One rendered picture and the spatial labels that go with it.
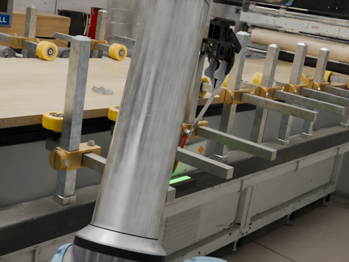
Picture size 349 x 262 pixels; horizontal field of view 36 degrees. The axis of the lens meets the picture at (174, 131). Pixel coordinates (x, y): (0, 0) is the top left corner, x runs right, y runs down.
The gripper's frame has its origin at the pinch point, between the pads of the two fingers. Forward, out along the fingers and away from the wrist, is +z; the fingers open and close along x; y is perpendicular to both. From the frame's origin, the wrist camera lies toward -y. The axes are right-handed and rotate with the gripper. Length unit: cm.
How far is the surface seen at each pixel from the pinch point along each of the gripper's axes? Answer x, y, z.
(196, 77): -5.9, 3.2, -0.8
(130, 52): -154, -129, 17
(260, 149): 19.3, -0.5, 16.2
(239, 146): 11.8, -0.5, 17.3
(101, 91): -37.9, 12.5, 10.7
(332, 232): -7, -172, 101
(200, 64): -5.9, 2.4, -5.0
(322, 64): -6, -96, -5
